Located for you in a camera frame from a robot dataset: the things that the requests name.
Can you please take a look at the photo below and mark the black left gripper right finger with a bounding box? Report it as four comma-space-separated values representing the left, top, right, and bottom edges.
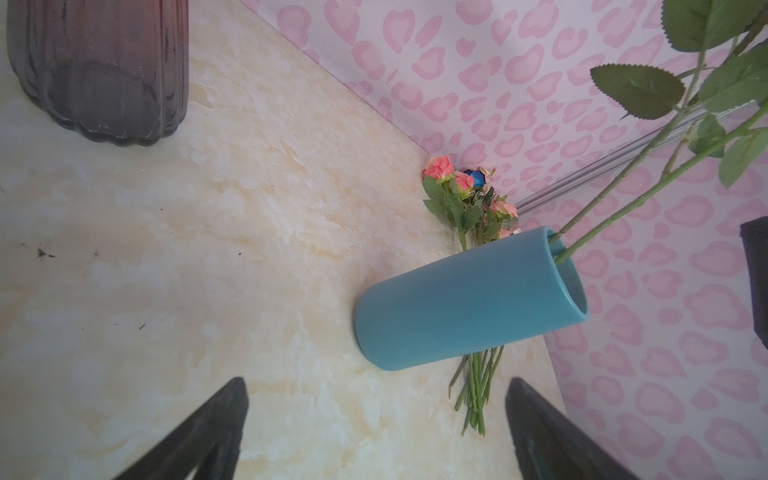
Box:
505, 377, 636, 480

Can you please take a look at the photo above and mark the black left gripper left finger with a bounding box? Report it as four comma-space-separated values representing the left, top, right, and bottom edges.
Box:
118, 377, 249, 479

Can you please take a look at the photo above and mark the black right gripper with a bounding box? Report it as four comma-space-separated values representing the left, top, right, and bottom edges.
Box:
740, 216, 768, 347

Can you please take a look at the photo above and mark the teal ceramic vase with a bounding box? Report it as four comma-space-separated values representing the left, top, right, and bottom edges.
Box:
354, 226, 590, 371

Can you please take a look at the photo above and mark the magenta artificial rose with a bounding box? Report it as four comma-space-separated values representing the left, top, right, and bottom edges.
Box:
549, 1, 767, 263

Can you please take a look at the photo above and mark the bunch of artificial flowers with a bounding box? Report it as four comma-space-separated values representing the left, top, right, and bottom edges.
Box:
421, 155, 520, 436

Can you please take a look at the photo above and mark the red ribbed glass vase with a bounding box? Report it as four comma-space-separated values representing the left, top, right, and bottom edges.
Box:
6, 1, 189, 146

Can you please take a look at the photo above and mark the aluminium frame right corner post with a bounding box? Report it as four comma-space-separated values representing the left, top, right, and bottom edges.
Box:
514, 101, 757, 216

